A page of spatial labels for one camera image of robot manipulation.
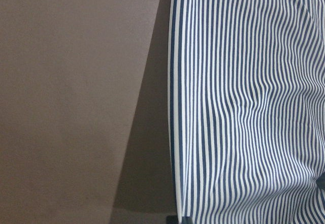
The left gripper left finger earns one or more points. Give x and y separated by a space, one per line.
173 219

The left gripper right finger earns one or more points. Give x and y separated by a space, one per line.
321 181

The navy white striped polo shirt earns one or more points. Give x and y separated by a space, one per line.
246 110

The brown paper table cover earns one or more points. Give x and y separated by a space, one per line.
84 129

